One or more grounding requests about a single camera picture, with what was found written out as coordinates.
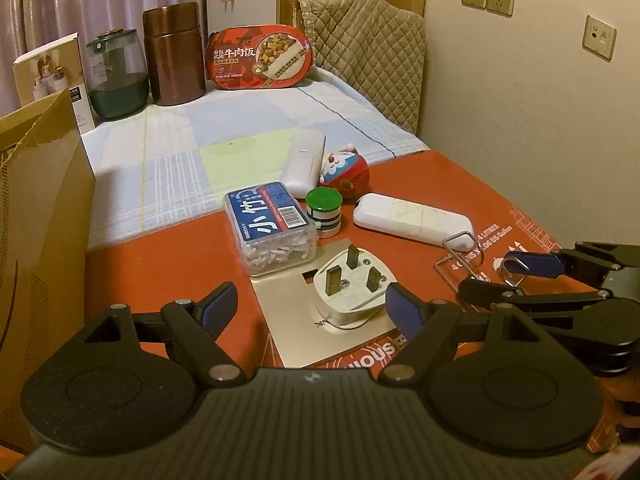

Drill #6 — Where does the large brown cardboard box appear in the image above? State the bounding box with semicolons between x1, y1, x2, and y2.
0;89;97;453

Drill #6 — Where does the white plug adapter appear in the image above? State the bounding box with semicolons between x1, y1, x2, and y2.
312;244;396;331

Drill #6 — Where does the red cat figurine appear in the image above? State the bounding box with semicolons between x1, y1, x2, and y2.
319;142;372;205

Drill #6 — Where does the beige wall data socket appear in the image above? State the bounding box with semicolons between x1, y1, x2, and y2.
582;15;617;61

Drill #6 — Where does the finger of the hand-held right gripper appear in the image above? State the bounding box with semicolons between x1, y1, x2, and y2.
457;278;616;322
500;241;640;283

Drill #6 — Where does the brown metal canister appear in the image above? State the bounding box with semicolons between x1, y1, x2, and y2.
142;2;207;107

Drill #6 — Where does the red instant meal box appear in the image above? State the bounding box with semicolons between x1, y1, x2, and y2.
205;23;316;91

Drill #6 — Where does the green capped small bottle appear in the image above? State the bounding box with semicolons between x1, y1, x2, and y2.
305;187;343;238

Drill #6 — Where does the long white plastic case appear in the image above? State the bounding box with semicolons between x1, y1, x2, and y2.
352;193;474;252

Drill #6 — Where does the pale checked cloth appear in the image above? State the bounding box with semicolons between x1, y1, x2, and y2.
80;67;431;251

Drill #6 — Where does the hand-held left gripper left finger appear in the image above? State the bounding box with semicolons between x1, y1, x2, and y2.
75;281;246;387

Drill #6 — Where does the green glass jar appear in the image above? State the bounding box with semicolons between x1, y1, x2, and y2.
86;28;151;121

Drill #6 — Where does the gold switch plate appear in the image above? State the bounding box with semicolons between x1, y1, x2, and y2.
250;239;401;368

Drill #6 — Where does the metal wire clip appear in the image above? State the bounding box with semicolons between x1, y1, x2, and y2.
434;230;526;306

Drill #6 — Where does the beige quilted chair cover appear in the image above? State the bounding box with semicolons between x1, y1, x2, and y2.
292;0;427;136

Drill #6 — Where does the white product box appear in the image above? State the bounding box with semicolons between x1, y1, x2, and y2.
12;32;97;136

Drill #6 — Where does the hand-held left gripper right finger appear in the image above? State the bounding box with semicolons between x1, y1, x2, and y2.
379;281;552;387

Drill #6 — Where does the clear box with blue label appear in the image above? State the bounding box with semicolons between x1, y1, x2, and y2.
223;181;321;277

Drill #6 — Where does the white rounded case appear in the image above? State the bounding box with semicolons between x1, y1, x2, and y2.
280;129;327;200

